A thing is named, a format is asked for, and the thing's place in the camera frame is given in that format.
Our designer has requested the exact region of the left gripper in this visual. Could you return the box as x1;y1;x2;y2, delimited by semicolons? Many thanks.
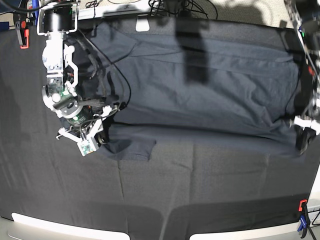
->
290;109;320;155

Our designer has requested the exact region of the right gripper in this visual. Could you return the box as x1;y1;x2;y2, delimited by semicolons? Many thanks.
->
56;105;118;157

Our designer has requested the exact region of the dark grey t-shirt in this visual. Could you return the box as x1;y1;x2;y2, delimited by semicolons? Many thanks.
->
70;18;312;161

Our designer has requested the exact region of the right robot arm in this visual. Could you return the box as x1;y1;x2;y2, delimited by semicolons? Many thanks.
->
37;0;120;157

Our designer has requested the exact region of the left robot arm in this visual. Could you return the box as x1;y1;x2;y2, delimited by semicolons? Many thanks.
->
284;0;320;154

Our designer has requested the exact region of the red blue clamp near right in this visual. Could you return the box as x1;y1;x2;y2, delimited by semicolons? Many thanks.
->
297;199;317;240

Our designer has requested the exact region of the black table cloth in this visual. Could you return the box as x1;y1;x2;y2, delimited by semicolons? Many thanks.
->
0;28;320;240

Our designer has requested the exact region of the red black clamp far left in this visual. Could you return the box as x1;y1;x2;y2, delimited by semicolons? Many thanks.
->
14;14;30;49

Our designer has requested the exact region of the black cable bundle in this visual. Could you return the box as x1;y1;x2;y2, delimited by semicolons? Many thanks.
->
147;0;218;20

